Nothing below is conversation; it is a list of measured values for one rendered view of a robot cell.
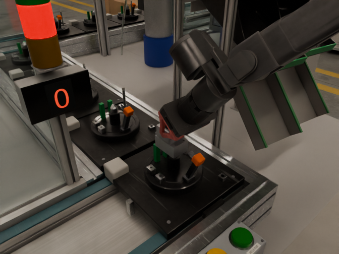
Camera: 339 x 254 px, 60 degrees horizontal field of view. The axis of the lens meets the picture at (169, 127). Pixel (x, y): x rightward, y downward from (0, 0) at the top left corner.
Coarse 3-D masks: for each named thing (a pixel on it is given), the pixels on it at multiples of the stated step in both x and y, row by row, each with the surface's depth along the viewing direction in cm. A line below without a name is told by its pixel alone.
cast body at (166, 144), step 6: (156, 126) 63; (156, 132) 64; (168, 132) 61; (156, 138) 65; (162, 138) 63; (168, 138) 61; (156, 144) 66; (162, 144) 64; (168, 144) 62; (174, 144) 62; (180, 144) 62; (186, 144) 64; (162, 150) 65; (168, 150) 63; (174, 150) 62; (180, 150) 63; (186, 150) 65; (174, 156) 63
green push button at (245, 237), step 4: (236, 228) 57; (240, 228) 57; (244, 228) 57; (232, 232) 57; (236, 232) 56; (240, 232) 56; (244, 232) 56; (248, 232) 56; (232, 236) 56; (236, 236) 56; (240, 236) 56; (244, 236) 56; (248, 236) 56; (252, 236) 56; (232, 240) 56; (236, 240) 55; (240, 240) 55; (244, 240) 55; (248, 240) 55; (236, 244) 55; (240, 244) 54; (244, 244) 54; (248, 244) 54
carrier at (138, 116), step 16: (96, 112) 94; (112, 112) 82; (144, 112) 94; (80, 128) 86; (96, 128) 83; (112, 128) 83; (128, 128) 81; (144, 128) 86; (80, 144) 80; (96, 144) 80; (112, 144) 80; (128, 144) 80; (144, 144) 80; (96, 160) 74
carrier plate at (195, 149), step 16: (192, 144) 80; (128, 160) 74; (144, 160) 74; (208, 160) 74; (128, 176) 69; (208, 176) 69; (240, 176) 69; (128, 192) 65; (144, 192) 65; (192, 192) 65; (208, 192) 65; (224, 192) 65; (144, 208) 61; (160, 208) 61; (176, 208) 61; (192, 208) 61; (160, 224) 58; (176, 224) 58
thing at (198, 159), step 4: (192, 152) 62; (188, 156) 61; (192, 156) 61; (196, 156) 60; (200, 156) 60; (192, 160) 60; (196, 160) 59; (200, 160) 59; (204, 160) 60; (192, 164) 61; (196, 164) 60; (200, 164) 60; (192, 168) 62; (196, 168) 62; (188, 172) 64; (192, 172) 63; (188, 176) 64
